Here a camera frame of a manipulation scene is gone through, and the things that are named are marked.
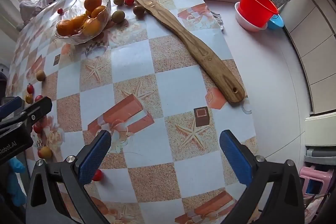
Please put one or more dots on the red plastic bucket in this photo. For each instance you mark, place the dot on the red plastic bucket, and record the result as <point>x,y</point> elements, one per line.
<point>258,7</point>

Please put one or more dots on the white cloth bag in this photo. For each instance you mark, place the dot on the white cloth bag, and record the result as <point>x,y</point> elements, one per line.
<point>34,7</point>

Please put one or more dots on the dark green reddish fruit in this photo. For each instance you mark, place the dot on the dark green reddish fruit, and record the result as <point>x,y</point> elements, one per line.
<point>138,10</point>

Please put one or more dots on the pink plastic stool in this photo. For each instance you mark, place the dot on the pink plastic stool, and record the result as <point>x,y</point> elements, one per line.
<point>313,174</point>

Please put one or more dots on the yellow cherry tomato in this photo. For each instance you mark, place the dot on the yellow cherry tomato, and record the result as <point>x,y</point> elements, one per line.
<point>29,98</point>
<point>45,152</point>

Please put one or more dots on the green round fruit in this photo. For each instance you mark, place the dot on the green round fruit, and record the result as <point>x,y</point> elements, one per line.
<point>40,75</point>
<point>119,0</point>
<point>118,16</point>

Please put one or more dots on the blue plastic basin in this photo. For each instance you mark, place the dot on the blue plastic basin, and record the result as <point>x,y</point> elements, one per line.
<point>275,22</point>

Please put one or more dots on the red cherry tomato with stem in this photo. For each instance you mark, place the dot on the red cherry tomato with stem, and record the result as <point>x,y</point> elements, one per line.
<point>30,88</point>

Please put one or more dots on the person's left hand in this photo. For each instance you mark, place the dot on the person's left hand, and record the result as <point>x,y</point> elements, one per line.
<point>15,182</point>

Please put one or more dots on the pile of oranges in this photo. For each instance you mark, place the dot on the pile of oranges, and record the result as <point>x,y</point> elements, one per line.
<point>92,2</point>

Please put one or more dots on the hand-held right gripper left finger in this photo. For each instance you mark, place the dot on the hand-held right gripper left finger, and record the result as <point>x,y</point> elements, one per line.
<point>95,157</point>

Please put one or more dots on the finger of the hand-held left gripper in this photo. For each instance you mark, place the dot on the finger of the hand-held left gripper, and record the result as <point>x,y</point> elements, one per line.
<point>38,108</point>
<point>10,107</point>

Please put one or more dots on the white plastic basin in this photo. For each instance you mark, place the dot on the white plastic basin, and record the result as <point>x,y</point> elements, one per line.
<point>242,22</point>

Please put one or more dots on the clear glass bowl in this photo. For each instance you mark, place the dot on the clear glass bowl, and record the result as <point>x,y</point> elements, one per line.
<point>71,39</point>

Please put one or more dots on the crumpled clear plastic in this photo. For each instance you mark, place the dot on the crumpled clear plastic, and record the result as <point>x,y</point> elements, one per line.
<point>218,19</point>

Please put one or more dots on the printed checkered tablecloth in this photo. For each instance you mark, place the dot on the printed checkered tablecloth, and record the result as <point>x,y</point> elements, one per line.
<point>131,61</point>

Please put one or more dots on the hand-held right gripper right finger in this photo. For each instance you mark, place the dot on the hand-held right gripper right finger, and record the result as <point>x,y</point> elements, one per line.
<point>233,157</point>

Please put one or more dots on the white appliance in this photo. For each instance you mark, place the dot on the white appliance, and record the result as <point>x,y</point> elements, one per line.
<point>320,129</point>

